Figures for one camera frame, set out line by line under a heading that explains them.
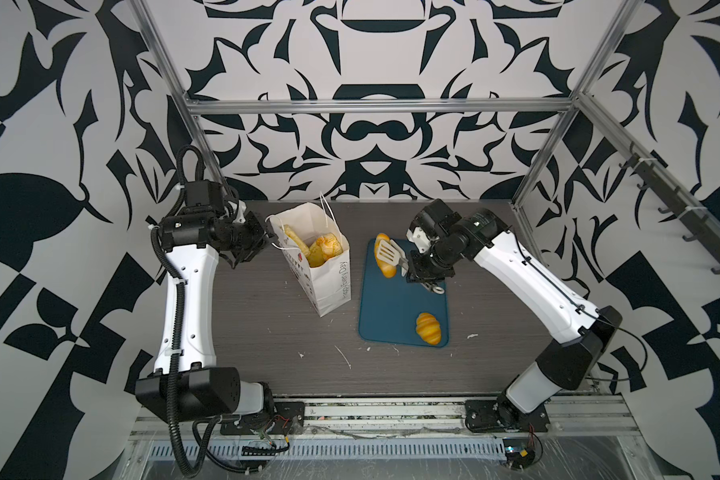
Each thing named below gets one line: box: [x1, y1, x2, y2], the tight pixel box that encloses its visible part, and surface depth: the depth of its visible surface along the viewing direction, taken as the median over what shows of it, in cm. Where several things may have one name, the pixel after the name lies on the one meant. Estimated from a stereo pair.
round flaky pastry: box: [308, 232, 343, 267], surface depth 83 cm
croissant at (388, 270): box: [374, 233, 397, 279], surface depth 83 cm
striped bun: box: [416, 312, 442, 345], surface depth 87 cm
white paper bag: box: [267, 202, 352, 317], surface depth 82 cm
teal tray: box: [358, 238, 449, 347], surface depth 91 cm
